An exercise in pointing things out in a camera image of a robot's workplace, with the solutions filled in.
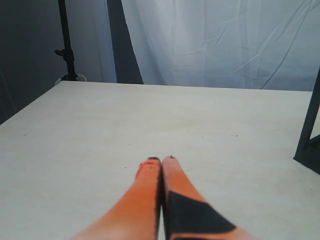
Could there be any black orange left gripper left finger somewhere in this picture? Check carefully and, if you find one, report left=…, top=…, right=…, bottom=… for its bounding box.
left=72, top=157, right=162, bottom=240

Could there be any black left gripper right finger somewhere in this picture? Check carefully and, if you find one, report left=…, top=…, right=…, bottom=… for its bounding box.
left=162, top=156, right=255, bottom=240

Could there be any black metal shelf rack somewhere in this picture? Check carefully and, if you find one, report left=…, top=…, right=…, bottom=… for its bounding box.
left=293, top=72, right=320, bottom=174

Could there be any black light stand pole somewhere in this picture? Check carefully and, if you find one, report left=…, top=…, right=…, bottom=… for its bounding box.
left=54, top=0, right=87, bottom=82

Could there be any white backdrop curtain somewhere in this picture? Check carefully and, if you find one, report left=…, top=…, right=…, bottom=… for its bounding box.
left=0, top=0, right=320, bottom=126

